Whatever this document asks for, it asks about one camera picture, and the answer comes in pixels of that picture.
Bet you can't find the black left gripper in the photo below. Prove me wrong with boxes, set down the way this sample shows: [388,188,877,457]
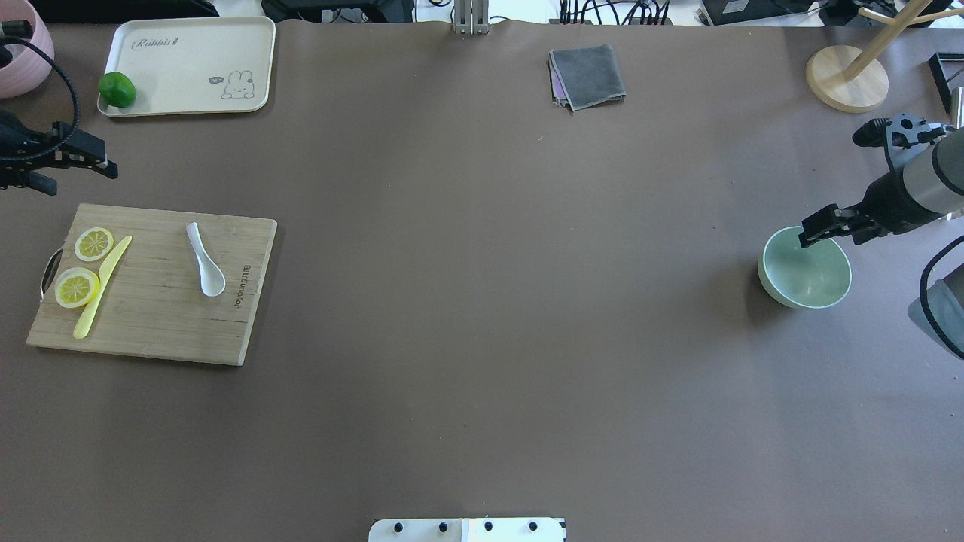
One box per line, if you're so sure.
[30,128,118,179]

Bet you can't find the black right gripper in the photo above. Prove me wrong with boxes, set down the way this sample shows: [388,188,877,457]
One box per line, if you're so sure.
[798,175,920,249]

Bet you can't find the light green bowl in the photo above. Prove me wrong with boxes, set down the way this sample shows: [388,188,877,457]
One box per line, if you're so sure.
[757,226,853,309]

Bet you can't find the white ceramic spoon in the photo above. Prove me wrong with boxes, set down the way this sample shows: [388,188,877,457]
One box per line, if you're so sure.
[185,222,227,297]

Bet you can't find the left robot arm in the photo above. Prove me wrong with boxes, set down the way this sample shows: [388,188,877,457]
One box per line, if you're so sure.
[1,20,118,196]

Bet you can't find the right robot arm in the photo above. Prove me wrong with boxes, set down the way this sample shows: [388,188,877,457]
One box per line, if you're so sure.
[798,128,963,359]

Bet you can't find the pink ice bowl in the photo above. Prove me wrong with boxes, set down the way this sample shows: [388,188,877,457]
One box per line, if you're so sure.
[1,1,54,99]

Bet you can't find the green lime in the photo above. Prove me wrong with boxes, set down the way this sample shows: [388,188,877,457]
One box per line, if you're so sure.
[99,72,137,108]

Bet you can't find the yellow plastic knife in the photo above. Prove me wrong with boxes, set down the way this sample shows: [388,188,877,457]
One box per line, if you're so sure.
[72,236,133,340]

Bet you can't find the single lemon slice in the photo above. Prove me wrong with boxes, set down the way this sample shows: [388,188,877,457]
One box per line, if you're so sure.
[53,266,100,309]

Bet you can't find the cream rabbit tray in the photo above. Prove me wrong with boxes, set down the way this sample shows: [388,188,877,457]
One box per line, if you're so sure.
[97,15,276,119]

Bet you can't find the bamboo cutting board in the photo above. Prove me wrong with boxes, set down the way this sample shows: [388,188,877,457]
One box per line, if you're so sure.
[26,203,278,366]

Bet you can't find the wooden mug tree stand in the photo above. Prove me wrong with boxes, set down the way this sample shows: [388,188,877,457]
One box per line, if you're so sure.
[805,1,963,114]

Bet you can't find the grey folded cloth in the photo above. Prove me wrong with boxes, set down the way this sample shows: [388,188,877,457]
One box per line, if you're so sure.
[548,44,627,112]

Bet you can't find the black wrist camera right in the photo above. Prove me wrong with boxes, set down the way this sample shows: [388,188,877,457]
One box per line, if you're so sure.
[852,114,948,170]

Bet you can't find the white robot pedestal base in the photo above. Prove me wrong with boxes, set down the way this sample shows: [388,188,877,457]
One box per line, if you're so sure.
[368,516,567,541]

